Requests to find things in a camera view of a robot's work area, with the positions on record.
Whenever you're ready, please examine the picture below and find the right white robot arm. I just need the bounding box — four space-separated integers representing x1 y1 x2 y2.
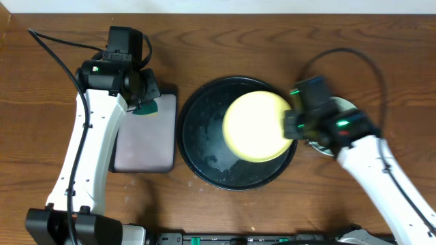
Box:
283 109 435 244

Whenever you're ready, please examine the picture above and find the mint green plate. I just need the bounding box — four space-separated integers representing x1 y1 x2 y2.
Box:
307 97 356 157

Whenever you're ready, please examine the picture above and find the rectangular black tray pink mat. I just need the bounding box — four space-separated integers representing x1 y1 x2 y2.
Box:
109 86 178 173

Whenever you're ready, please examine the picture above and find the green yellow sponge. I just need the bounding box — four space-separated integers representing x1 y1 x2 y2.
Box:
132 99 158 116

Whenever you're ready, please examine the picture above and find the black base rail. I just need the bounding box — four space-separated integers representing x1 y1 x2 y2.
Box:
149 232 396 245

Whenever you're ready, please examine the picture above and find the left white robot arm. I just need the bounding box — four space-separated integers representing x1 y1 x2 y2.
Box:
25 60 160 244

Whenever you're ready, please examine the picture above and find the yellow plate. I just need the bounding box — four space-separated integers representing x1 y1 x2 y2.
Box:
222 91 294 163

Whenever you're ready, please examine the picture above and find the round black tray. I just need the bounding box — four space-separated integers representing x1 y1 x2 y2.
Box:
176 76 298 191

